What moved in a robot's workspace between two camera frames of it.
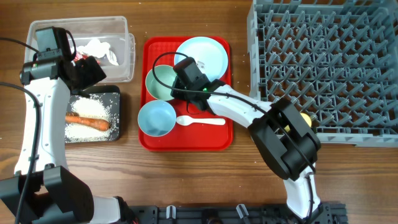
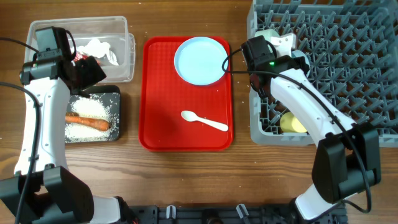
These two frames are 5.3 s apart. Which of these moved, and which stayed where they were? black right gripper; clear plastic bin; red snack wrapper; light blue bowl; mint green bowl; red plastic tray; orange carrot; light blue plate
Moved: black right gripper; mint green bowl; light blue bowl
Stayed: light blue plate; red plastic tray; red snack wrapper; clear plastic bin; orange carrot
